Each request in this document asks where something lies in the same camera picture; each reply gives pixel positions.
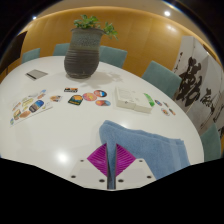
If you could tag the small colourful sticker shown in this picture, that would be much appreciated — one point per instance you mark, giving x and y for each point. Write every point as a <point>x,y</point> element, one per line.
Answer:
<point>172,111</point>
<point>158,102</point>
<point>166,104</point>

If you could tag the sheet of colourful stickers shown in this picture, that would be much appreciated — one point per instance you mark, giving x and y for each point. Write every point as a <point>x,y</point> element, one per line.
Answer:
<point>28,108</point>

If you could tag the green pack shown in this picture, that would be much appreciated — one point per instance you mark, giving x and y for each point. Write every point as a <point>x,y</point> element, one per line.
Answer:
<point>149,99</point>

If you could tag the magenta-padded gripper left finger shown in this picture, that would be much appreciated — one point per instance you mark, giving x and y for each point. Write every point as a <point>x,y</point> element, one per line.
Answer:
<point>90,173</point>

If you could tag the small orange sticker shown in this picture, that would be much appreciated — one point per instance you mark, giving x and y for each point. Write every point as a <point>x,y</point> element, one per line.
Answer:
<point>56,98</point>

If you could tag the potted plant in grey vase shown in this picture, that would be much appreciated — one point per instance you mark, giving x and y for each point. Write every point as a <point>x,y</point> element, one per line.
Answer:
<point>81,53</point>

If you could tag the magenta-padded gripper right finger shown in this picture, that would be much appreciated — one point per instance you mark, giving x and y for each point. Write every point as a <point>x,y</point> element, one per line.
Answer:
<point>133,173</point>

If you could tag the dark square sticker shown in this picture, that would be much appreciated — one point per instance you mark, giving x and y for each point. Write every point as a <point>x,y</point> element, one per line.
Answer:
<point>75,100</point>

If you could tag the round blue red sticker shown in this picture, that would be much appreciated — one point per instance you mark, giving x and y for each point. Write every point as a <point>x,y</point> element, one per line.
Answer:
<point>100,93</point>

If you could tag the white flat box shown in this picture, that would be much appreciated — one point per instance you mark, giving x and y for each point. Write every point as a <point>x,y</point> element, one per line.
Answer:
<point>142,105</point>
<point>125,97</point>

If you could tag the round ceiling light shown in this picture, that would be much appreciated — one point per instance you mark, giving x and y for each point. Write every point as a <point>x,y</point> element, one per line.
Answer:
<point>167,13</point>
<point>34,17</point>

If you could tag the grey flat card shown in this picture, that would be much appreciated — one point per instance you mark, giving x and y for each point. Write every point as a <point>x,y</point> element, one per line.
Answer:
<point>36,74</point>

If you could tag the oval orange blue sticker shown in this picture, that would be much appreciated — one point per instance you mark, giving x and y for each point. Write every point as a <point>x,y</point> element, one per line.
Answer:
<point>103,103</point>

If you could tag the round pink orange sticker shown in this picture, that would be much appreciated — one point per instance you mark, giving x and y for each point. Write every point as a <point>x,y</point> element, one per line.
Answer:
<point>89,96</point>

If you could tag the black rectangular sticker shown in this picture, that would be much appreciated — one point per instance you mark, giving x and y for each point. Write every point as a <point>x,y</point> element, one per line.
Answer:
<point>70,89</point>

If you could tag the blue towel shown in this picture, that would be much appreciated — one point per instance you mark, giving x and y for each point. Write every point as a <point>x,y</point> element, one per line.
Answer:
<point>150,146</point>

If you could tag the teal chairs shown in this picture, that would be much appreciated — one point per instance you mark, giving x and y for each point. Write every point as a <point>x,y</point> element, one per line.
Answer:
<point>161,78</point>

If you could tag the white calligraphy folding screen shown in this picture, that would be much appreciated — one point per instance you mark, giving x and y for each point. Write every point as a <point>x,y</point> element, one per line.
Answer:
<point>195,83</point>

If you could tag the black wall screen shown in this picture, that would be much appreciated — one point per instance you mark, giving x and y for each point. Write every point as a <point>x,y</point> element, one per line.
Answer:
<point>15,50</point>

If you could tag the round white-rimmed sticker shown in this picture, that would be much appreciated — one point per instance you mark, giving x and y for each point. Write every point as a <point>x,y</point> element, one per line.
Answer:
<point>165,111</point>

